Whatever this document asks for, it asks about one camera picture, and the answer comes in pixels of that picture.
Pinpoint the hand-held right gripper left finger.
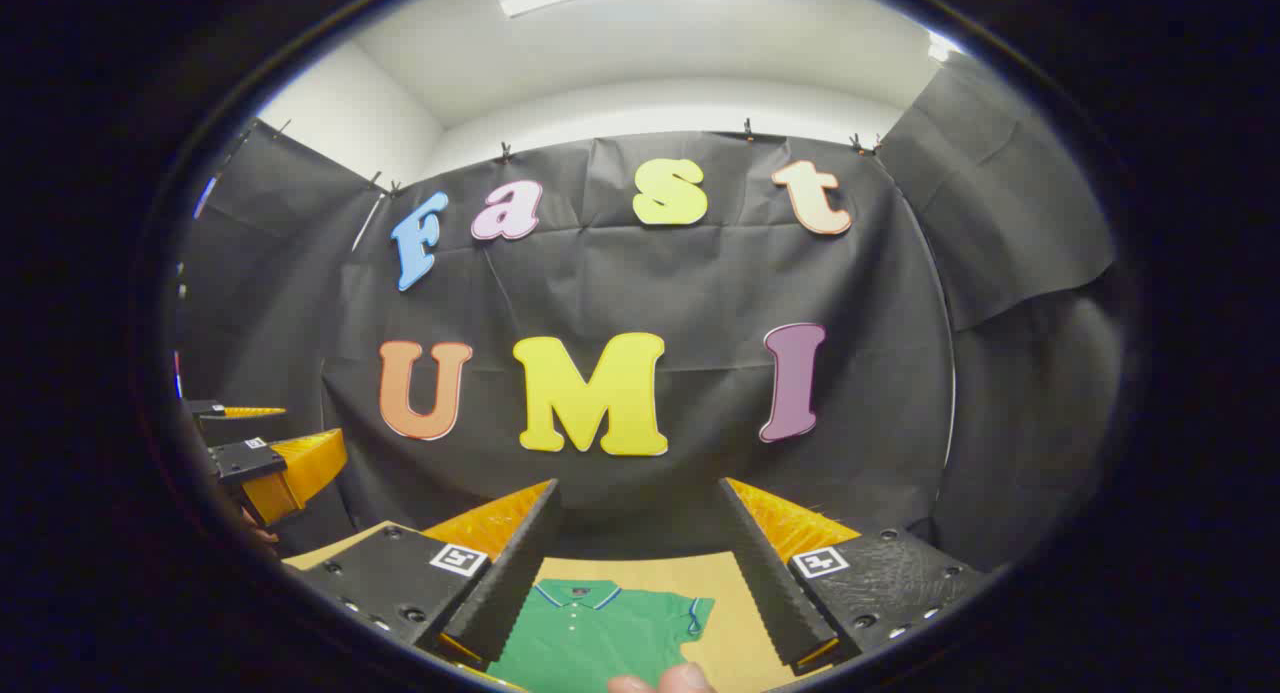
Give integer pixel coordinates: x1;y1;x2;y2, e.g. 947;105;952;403
283;478;563;674

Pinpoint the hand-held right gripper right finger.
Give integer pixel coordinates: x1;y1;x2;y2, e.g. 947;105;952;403
718;476;991;677

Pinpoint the green T-shirt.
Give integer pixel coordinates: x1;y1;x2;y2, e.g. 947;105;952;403
487;578;716;693

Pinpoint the black backdrop cloth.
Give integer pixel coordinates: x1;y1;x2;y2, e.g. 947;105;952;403
175;53;1126;574

